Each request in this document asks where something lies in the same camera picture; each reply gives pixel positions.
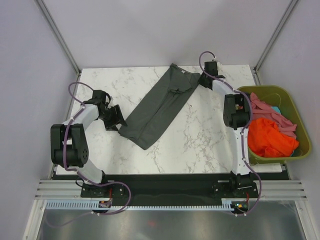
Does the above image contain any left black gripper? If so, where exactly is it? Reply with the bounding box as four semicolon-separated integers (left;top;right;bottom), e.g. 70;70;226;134
97;105;127;132

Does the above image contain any dark grey t shirt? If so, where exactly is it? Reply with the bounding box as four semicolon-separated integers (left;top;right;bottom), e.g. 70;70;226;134
118;64;201;150

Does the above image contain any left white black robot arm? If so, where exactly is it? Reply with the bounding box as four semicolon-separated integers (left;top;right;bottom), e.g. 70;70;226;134
50;103;126;197

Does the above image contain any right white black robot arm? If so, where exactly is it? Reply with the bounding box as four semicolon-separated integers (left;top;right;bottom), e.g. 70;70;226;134
198;73;251;176

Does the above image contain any pink t shirt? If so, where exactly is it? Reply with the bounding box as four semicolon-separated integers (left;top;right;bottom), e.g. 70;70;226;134
250;92;297;139

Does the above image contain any olive green plastic bin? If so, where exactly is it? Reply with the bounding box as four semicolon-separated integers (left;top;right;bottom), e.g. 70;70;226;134
238;85;312;165

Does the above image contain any teal cloth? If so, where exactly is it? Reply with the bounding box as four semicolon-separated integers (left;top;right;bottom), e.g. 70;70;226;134
271;106;281;115

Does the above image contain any orange t shirt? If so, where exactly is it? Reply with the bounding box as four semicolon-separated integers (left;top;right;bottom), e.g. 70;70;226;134
247;118;300;158

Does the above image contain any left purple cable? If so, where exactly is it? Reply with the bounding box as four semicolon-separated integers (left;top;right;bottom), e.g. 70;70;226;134
46;81;133;228

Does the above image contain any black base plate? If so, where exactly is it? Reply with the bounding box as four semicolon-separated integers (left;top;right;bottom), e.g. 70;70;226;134
80;173;259;205

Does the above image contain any left aluminium frame post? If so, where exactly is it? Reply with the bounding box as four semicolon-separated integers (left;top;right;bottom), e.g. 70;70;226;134
34;0;82;76

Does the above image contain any aluminium front rail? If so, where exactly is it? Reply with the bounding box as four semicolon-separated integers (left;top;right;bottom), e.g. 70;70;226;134
35;180;307;201

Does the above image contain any white slotted cable duct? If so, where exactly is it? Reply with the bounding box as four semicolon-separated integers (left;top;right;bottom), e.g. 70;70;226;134
44;198;249;212

